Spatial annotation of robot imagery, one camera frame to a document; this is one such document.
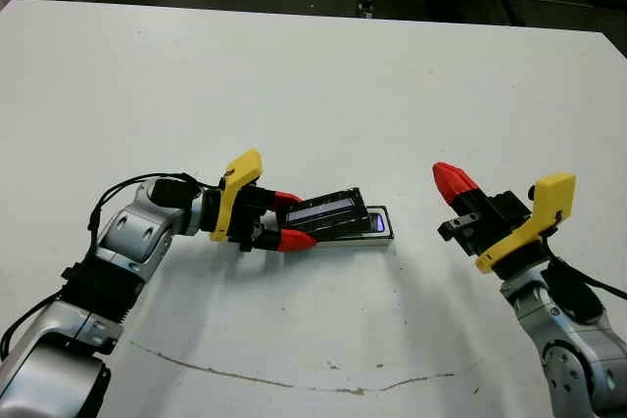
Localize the black right gripper, yellow mount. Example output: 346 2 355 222
432 162 578 275

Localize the black left gripper, yellow mount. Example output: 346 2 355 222
209 148 317 254

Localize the black camera box lid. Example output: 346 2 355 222
285 187 371 243

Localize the camera box base, white insert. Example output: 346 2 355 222
313 205 395 251

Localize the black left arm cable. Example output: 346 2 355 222
0 171 226 360

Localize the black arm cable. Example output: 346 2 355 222
541 241 627 300
0 171 226 360

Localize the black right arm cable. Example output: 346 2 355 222
541 241 627 300

